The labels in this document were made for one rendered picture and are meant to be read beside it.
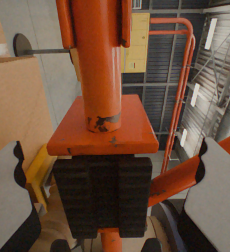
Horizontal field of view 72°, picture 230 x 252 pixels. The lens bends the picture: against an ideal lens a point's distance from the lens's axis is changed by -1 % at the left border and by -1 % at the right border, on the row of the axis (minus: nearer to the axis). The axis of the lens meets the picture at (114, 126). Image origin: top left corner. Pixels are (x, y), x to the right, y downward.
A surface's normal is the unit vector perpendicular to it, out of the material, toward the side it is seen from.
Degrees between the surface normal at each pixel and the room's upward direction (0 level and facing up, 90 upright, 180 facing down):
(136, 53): 90
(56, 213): 80
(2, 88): 0
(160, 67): 90
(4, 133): 0
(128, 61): 90
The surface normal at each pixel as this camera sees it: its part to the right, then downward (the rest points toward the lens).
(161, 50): 0.01, 0.54
